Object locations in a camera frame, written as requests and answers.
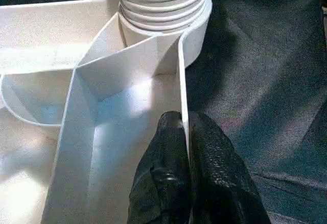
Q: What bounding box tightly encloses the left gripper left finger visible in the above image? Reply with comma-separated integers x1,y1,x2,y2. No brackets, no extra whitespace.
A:
127,110,191,224

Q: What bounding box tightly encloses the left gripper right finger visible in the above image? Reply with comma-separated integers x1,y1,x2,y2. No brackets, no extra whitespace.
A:
188,111,271,224

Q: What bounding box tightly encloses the white plastic table top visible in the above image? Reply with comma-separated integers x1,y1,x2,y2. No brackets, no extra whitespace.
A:
0,0,213,224

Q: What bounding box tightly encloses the white plastic table leg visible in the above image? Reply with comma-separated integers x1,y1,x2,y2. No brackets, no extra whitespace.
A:
114,0,209,32

